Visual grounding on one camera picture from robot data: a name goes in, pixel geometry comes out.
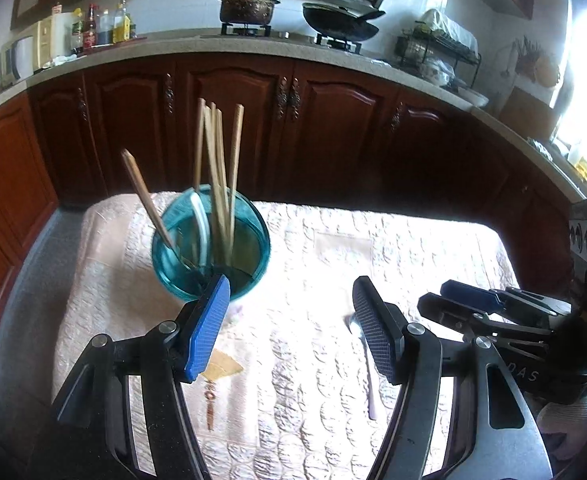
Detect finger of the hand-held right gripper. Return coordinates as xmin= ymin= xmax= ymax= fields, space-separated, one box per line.
xmin=441 ymin=280 xmax=571 ymax=317
xmin=417 ymin=292 xmax=558 ymax=345

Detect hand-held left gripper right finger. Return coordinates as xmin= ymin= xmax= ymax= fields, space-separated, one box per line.
xmin=352 ymin=276 xmax=554 ymax=480

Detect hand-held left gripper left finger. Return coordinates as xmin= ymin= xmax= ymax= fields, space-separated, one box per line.
xmin=51 ymin=274 xmax=232 ymax=480

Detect steel spoon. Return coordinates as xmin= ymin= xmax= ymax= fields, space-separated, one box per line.
xmin=344 ymin=314 xmax=380 ymax=421

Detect floral utensil holder teal rim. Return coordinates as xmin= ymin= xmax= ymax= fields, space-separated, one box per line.
xmin=151 ymin=185 xmax=272 ymax=303

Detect gold fork with wooden handle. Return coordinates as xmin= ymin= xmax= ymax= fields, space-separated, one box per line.
xmin=121 ymin=149 xmax=194 ymax=268

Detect wooden cutting board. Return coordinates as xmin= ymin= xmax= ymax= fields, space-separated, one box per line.
xmin=498 ymin=85 xmax=560 ymax=137

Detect white bowl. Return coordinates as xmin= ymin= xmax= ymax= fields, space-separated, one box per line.
xmin=457 ymin=85 xmax=490 ymax=109

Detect wooden kitchen base cabinets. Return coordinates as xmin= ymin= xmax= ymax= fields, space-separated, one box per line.
xmin=0 ymin=52 xmax=587 ymax=371

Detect grey stone countertop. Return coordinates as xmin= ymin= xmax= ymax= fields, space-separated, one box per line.
xmin=0 ymin=27 xmax=587 ymax=201

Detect gas stove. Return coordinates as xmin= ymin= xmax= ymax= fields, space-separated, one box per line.
xmin=201 ymin=22 xmax=364 ymax=54

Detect black wok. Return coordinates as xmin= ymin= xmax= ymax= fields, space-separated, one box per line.
xmin=302 ymin=2 xmax=387 ymax=43

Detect dark sauce bottle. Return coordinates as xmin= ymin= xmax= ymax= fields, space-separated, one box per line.
xmin=98 ymin=9 xmax=115 ymax=46

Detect yellow oil bottle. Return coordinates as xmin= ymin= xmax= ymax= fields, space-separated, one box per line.
xmin=113 ymin=0 xmax=132 ymax=44

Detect red label sauce bottle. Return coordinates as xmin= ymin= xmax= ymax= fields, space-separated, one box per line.
xmin=84 ymin=3 xmax=99 ymax=51

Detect brown cooking pot with lid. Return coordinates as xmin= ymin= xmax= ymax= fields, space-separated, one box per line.
xmin=218 ymin=0 xmax=280 ymax=26

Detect green glass bottle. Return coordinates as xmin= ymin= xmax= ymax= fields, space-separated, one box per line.
xmin=70 ymin=8 xmax=85 ymax=54

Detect cream countertop appliance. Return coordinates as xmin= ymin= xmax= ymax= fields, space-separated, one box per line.
xmin=34 ymin=13 xmax=74 ymax=69

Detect cream microwave oven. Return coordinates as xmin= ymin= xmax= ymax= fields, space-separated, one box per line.
xmin=0 ymin=35 xmax=38 ymax=87

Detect black wire dish rack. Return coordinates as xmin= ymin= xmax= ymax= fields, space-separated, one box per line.
xmin=396 ymin=7 xmax=481 ymax=86

